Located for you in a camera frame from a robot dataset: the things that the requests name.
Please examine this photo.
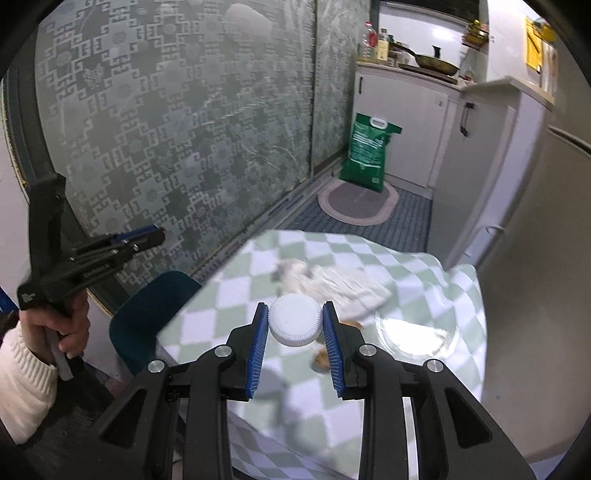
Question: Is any beige kitchen cabinet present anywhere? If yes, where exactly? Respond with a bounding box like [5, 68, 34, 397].
[353, 62, 554, 267]

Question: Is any green checkered tablecloth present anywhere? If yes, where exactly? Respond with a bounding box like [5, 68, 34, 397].
[157, 230, 487, 479]

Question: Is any dark teal trash bin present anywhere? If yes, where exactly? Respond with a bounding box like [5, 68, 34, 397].
[109, 271, 201, 376]

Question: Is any frying pan on stove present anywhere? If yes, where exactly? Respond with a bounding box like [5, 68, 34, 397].
[391, 43, 460, 77]

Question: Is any person's left hand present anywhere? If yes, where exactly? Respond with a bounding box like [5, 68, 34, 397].
[19, 290, 90, 364]

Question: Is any oil bottle on counter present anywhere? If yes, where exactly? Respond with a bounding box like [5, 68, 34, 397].
[358, 21, 377, 61]

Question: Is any green printed sack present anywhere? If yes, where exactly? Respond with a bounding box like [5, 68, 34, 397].
[339, 113, 403, 193]

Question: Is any blue striped floor mat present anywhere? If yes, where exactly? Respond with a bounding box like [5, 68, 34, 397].
[193, 174, 435, 273]

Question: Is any white plastic bottle cap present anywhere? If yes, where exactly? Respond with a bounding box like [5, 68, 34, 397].
[269, 293, 322, 347]

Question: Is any white knit sleeve forearm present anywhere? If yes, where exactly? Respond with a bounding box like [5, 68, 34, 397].
[0, 325, 58, 445]

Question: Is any patterned frosted glass door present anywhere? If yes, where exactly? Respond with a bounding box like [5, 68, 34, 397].
[34, 1, 370, 293]

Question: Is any white refrigerator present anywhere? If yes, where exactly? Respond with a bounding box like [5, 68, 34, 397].
[479, 127, 590, 462]

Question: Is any crumpled white paper tissue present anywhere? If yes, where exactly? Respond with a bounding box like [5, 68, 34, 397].
[271, 259, 392, 321]

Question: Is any brown food scrap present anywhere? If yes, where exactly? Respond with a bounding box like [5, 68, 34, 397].
[311, 321, 363, 373]

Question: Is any oval grey pink rug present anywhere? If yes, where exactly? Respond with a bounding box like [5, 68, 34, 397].
[318, 178, 400, 227]

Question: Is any clear glass plate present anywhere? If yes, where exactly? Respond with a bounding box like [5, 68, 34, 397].
[375, 315, 457, 364]

